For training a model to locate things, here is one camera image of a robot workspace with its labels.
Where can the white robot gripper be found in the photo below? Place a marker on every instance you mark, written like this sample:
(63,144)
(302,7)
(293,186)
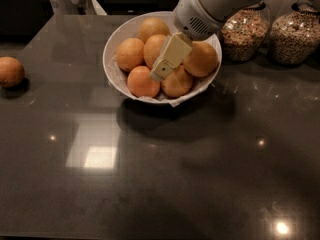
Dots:
(190,20)

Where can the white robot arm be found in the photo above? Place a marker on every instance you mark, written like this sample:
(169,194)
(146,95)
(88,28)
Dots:
(237,5)

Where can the right large orange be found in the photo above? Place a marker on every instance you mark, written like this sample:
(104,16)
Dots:
(202,60)

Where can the white bowl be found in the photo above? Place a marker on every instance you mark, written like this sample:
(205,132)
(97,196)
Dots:
(113,44)

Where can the white paper bowl liner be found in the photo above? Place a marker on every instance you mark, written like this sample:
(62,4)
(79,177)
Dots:
(203,84)

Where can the middle glass cereal jar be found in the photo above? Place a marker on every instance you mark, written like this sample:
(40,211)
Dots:
(244,33)

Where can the right glass grain jar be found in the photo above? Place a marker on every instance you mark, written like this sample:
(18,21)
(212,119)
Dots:
(294,36)

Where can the orange on table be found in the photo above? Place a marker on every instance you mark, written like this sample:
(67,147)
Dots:
(11,72)

